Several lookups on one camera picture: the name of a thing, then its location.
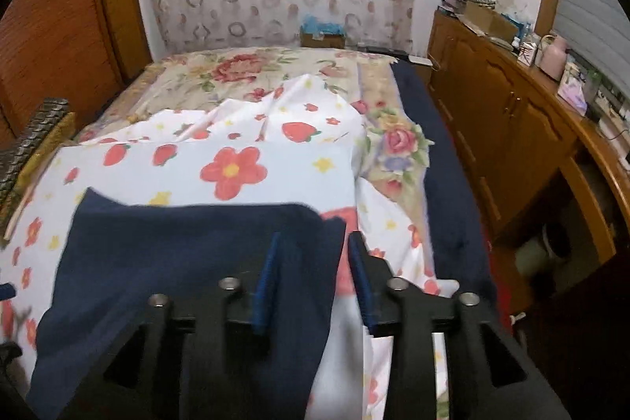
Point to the brown louvered wooden wardrobe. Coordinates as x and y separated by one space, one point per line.
85 51

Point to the cardboard box on sideboard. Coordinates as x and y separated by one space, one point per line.
490 22

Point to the white flower strawberry sheet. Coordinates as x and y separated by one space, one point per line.
242 153

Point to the dark circle-patterned folded blanket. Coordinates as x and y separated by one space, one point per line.
52 125

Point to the pink thermos jug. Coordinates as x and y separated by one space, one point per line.
553 56

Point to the navy blue mattress cover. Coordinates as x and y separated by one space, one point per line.
455 225

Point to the navy blue printed t-shirt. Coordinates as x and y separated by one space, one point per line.
117 257

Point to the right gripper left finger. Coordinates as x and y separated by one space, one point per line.
173 360

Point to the long wooden sideboard cabinet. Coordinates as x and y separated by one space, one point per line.
514 135

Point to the pink tissue pack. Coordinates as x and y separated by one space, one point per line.
570 90

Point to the beige rose floral bedspread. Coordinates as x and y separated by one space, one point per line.
395 149

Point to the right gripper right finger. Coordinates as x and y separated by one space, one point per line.
488 374

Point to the grey window roller blind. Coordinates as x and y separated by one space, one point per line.
598 30

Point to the small cardboard box blue contents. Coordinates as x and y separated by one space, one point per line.
320 34

